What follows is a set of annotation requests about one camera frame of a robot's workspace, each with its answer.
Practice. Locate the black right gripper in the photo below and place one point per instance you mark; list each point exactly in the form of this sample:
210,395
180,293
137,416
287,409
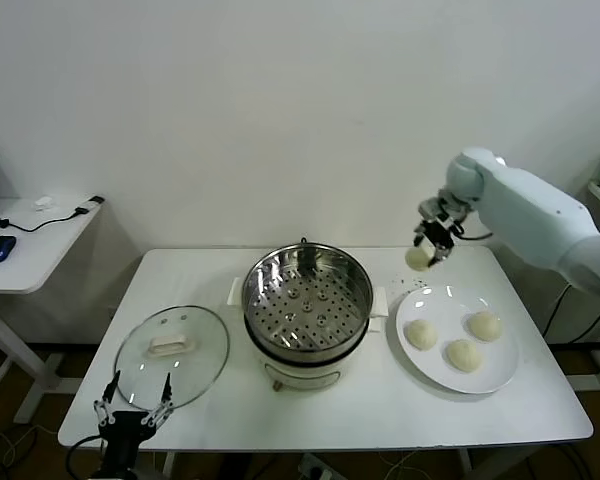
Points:
442,232

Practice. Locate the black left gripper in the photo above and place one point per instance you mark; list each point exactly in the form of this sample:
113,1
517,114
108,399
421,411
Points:
125,430

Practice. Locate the white steamed baozi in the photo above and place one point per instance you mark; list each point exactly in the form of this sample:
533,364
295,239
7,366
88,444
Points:
485,326
421,334
464,355
419,259

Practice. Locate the glass pot lid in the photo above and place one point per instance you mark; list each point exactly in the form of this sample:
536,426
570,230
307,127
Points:
172,345

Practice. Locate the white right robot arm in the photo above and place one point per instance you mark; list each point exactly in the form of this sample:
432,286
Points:
530,210

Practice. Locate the stainless steel steamer basket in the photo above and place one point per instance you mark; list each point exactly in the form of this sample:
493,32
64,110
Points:
305,300

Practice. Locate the white round plate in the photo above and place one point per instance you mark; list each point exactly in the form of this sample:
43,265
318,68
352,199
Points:
430,370

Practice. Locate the white side desk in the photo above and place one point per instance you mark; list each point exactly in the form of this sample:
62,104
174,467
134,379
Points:
45,250

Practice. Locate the white power strip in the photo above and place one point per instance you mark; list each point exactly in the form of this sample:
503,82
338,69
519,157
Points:
315,465

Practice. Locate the blue computer mouse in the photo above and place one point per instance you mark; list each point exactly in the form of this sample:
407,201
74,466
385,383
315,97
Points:
0,248

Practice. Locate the small white desk object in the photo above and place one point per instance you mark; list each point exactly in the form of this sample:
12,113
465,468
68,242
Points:
44,204

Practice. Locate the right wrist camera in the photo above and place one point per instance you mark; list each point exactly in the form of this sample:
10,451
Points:
432,209

